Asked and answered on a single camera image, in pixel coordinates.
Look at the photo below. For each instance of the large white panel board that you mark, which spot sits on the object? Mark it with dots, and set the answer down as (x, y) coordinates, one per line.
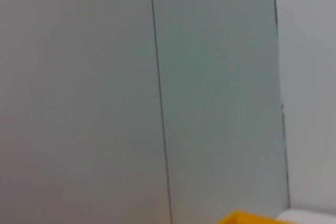
(218, 90)

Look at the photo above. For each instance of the yellow plastic storage bin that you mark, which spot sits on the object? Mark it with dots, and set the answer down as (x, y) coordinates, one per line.
(244, 218)

